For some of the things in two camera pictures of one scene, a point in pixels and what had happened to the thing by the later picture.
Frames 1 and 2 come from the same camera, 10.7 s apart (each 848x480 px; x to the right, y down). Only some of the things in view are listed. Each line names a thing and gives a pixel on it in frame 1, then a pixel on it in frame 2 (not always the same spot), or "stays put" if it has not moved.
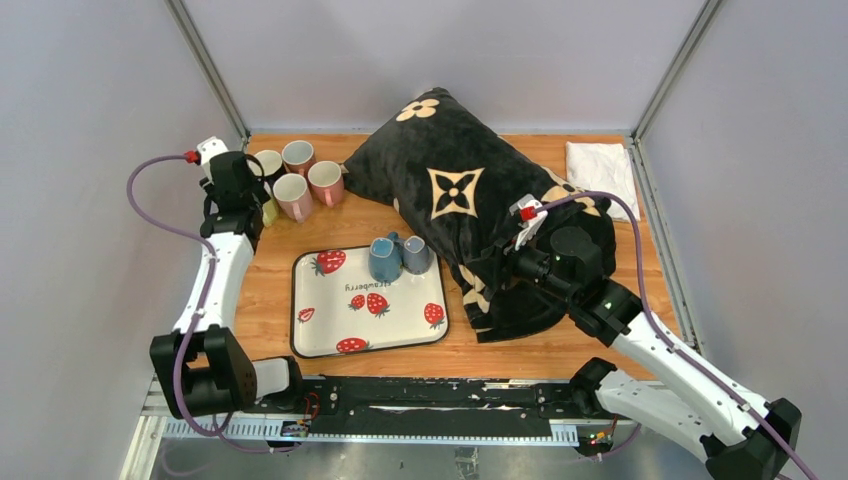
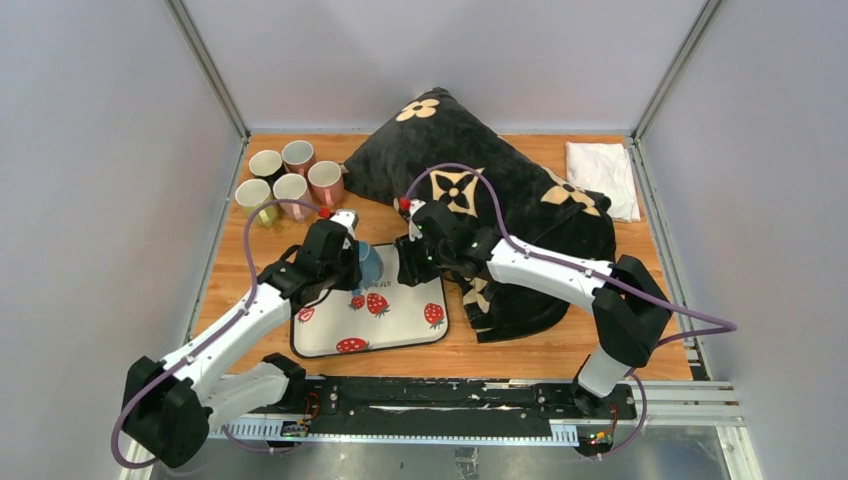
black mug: (270, 162) stays put
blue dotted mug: (386, 257) → (372, 266)
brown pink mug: (298, 155) stays put
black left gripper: (240, 192) → (354, 263)
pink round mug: (326, 183) stays put
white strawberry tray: (337, 307) stays put
